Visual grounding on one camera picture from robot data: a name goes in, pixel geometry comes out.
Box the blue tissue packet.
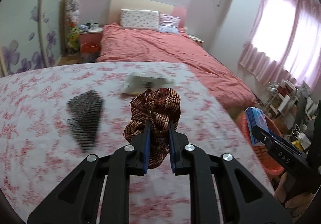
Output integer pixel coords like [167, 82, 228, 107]
[245, 107, 269, 147]

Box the black white checkered cloth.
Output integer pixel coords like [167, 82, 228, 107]
[67, 90, 103, 153]

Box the brown striped cloth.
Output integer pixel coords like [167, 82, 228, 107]
[124, 88, 181, 169]

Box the white paper bag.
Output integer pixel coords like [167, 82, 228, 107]
[121, 72, 175, 96]

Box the red plastic laundry basket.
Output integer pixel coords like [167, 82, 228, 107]
[235, 112, 284, 180]

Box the floral pink tablecloth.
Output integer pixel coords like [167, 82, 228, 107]
[1, 62, 273, 220]

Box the pink curtain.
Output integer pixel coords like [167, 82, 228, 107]
[238, 0, 320, 89]

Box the small red bin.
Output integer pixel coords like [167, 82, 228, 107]
[80, 42, 100, 63]

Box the salmon pink duvet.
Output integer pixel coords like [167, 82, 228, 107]
[97, 23, 256, 109]

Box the pink bedside table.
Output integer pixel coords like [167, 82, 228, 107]
[79, 28, 103, 48]

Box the far bedside table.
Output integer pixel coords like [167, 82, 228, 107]
[188, 35, 204, 45]

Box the stuffed toys stack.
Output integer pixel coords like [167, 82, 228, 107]
[66, 0, 80, 55]

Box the floral white pillow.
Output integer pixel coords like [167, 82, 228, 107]
[120, 9, 160, 30]

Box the pink striped pillow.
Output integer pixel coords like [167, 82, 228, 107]
[158, 14, 181, 34]

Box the wardrobe with purple flowers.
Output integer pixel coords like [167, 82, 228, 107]
[1, 0, 65, 76]

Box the beige and pink headboard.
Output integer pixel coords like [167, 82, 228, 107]
[107, 0, 187, 28]

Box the white wire rack trolley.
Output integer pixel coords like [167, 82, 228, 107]
[262, 80, 298, 119]

